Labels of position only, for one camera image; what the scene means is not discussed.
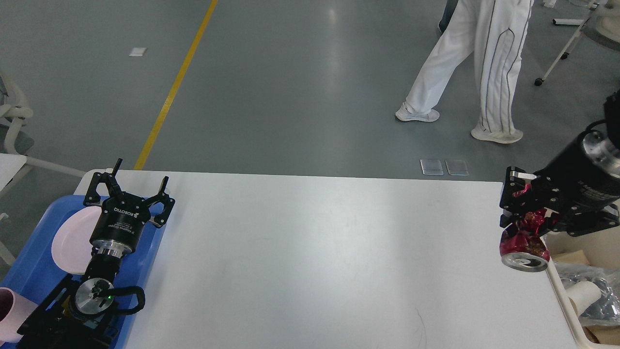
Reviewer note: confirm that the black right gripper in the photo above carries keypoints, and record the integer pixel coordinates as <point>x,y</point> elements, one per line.
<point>586,172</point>

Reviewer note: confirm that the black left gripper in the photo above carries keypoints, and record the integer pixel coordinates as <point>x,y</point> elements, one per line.
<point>123,216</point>

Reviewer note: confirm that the red crushed can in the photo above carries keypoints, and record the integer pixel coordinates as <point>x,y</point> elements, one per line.
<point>521,247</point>

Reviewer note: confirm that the pink plate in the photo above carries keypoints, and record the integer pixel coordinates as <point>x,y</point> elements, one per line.
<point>71,249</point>

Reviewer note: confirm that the white paper cup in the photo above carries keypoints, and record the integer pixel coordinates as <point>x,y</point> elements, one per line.
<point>582,295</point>

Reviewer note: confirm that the aluminium foil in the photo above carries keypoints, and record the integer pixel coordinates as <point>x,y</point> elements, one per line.
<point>605,312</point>

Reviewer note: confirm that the brown paper bag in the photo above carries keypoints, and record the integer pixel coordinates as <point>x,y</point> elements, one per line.
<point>596,334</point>

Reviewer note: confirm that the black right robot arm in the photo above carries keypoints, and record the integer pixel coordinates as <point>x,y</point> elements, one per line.
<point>609,125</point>

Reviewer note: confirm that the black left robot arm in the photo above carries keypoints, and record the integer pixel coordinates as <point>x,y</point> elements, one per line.
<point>92,308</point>

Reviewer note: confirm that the white waste bin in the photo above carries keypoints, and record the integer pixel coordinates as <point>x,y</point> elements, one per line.
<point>602,250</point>

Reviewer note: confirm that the white side table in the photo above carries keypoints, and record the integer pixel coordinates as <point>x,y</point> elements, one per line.
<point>10,165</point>

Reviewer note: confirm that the white office chair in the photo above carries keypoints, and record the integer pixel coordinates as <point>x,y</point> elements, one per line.
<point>15,108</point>

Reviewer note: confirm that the pink ribbed cup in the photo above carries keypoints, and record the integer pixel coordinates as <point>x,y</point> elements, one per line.
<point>14,310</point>

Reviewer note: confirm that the person in white trousers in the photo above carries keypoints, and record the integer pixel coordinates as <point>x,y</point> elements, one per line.
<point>494,32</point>

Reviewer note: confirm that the white wheeled stand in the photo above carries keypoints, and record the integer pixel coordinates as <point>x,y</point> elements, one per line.
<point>601,26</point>

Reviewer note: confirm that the person in jeans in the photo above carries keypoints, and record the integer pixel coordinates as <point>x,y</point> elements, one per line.
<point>449,9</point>

